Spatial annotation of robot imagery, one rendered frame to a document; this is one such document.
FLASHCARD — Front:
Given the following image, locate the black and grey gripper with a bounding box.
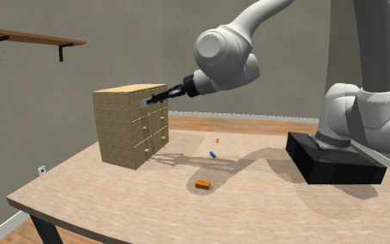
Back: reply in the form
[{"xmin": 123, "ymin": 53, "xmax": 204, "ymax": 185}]
[{"xmin": 139, "ymin": 74, "xmax": 200, "ymax": 108}]

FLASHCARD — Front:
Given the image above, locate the small wooden chest of drawers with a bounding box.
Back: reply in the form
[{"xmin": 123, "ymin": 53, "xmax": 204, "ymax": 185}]
[{"xmin": 93, "ymin": 84, "xmax": 164, "ymax": 170}]

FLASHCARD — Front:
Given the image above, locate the brown wooden drawer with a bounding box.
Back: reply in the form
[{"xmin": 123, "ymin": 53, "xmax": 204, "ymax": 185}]
[
  {"xmin": 152, "ymin": 107, "xmax": 168, "ymax": 132},
  {"xmin": 134, "ymin": 136, "xmax": 154, "ymax": 167},
  {"xmin": 151, "ymin": 87, "xmax": 167, "ymax": 110},
  {"xmin": 129, "ymin": 90, "xmax": 151, "ymax": 119},
  {"xmin": 131, "ymin": 113, "xmax": 152, "ymax": 144},
  {"xmin": 154, "ymin": 126, "xmax": 169, "ymax": 152}
]

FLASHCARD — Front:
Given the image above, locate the blue aa battery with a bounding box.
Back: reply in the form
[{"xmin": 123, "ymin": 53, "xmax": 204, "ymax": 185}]
[{"xmin": 209, "ymin": 151, "xmax": 216, "ymax": 158}]

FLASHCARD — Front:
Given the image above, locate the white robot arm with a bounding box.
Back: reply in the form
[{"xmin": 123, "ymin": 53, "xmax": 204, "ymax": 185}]
[{"xmin": 193, "ymin": 0, "xmax": 390, "ymax": 156}]

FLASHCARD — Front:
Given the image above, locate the orange rectangular block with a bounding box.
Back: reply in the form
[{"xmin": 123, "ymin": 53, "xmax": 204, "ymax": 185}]
[{"xmin": 195, "ymin": 180, "xmax": 211, "ymax": 190}]

